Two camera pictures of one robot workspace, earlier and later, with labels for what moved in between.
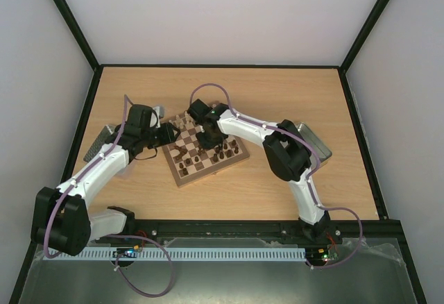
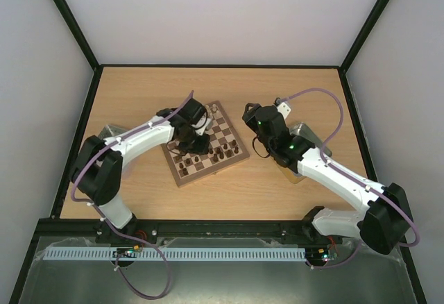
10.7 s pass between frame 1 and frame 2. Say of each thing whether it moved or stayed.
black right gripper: moved
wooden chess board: stayed
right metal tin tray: stayed
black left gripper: moved
